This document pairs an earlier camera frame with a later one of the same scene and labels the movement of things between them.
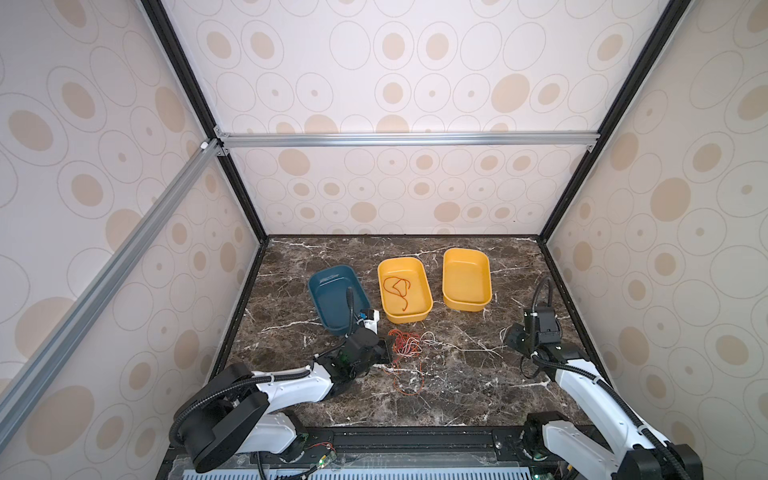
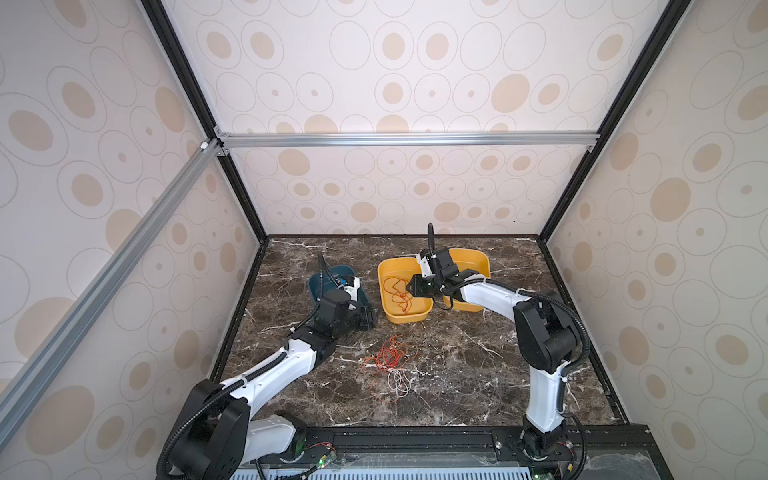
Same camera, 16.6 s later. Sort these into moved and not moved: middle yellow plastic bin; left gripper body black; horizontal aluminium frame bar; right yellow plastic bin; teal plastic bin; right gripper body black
Moved: left gripper body black; right gripper body black
Not moved: right yellow plastic bin; horizontal aluminium frame bar; middle yellow plastic bin; teal plastic bin
